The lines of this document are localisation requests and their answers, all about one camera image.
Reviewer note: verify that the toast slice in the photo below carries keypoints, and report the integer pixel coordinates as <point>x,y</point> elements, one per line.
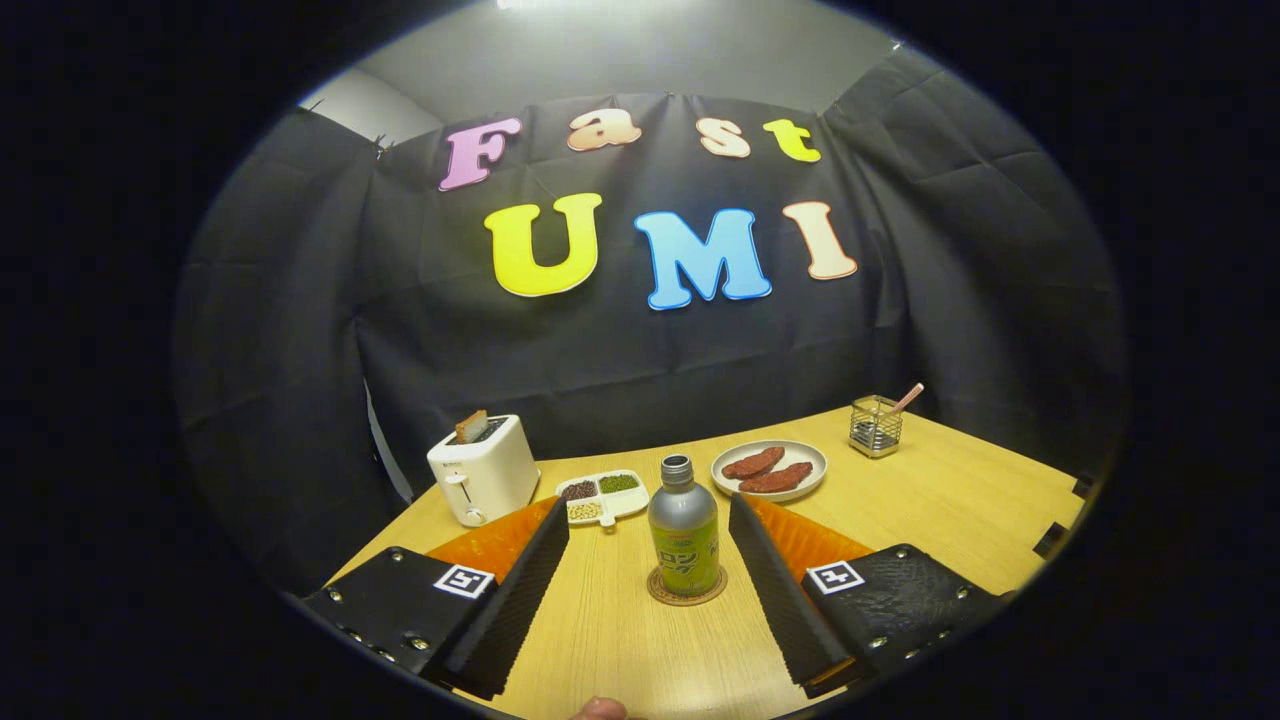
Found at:
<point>472,426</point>

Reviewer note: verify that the white divided bean dish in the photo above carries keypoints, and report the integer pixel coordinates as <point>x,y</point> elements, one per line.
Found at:
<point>605,495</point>

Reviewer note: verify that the silver green juice bottle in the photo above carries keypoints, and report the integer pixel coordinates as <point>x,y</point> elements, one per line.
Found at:
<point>685,540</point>

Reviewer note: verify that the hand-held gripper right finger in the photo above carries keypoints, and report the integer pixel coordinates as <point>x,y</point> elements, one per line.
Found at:
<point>775,600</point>

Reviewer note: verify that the wooden table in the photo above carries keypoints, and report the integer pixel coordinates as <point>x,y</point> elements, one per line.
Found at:
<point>960,500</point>

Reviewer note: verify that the pink straw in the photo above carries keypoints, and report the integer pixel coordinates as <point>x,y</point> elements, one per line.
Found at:
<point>908,398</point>

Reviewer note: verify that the white oval plate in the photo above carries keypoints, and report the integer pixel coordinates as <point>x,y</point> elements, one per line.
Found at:
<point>805,455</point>

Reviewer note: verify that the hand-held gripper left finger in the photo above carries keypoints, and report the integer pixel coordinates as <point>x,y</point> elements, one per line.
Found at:
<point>520,600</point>

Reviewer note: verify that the round brown coaster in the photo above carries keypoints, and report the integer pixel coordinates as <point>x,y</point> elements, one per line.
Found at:
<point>658,592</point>

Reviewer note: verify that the brown sausage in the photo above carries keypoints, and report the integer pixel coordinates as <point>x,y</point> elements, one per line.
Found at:
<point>752,463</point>
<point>778,478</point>

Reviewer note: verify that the white toaster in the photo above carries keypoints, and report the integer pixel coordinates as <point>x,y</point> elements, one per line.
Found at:
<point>485,475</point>

